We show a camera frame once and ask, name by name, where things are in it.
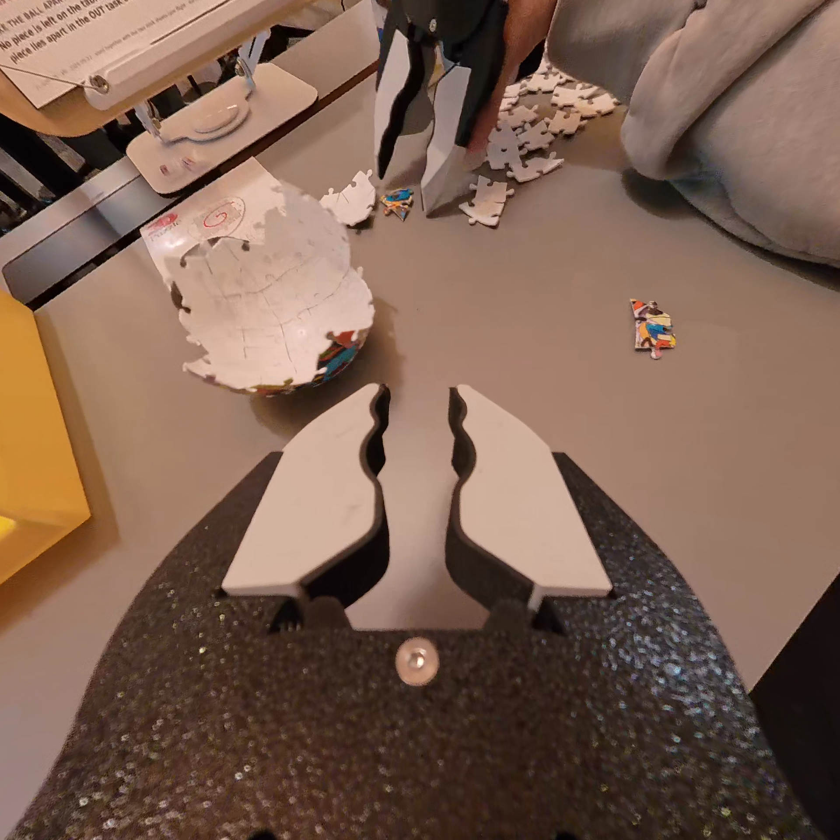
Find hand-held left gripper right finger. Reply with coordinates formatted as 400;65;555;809
445;384;615;611

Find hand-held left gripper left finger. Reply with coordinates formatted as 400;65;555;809
220;383;392;608

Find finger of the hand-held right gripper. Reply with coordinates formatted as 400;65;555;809
374;26;426;181
420;52;476;217

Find pile of white puzzle pieces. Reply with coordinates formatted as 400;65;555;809
458;56;621;228

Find partly built puzzle ball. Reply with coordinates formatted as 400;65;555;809
164;180;377;396

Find person's right forearm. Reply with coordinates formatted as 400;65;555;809
548;0;840;266

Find white joined puzzle section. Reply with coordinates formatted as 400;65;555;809
319;169;378;228

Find colourful joined puzzle pieces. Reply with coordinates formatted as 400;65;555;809
629;298;677;360

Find person's right hand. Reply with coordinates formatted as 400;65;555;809
467;0;560;173

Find white clipboard stand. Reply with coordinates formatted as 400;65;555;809
84;29;320;196

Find white paper sheet red mark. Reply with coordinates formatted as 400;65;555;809
140;157;290;263

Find yellow plastic bin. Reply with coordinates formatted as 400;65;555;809
0;289;93;586

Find wooden clipboard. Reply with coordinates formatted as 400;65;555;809
0;0;316;137

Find grey metal rail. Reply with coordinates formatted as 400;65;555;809
0;154;148;309

